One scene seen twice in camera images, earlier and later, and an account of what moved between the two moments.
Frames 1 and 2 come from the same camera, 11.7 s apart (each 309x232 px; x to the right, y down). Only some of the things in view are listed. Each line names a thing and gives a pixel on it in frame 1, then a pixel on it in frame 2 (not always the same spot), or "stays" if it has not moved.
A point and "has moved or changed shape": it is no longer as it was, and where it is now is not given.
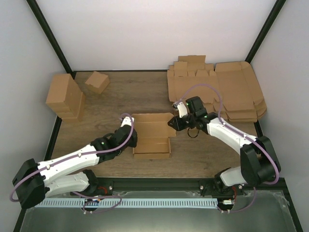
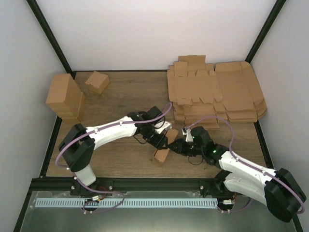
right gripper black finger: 174,124 -> 176,146
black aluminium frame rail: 167,184 stays
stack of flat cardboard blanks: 191,77 stays
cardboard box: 153,135 has moved or changed shape
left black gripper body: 133,144 -> 154,141
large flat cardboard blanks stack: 242,99 stays
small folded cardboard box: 97,82 stays
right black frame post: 268,24 stays
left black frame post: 38,13 stays
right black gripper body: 190,124 -> 189,151
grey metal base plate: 269,211 stays
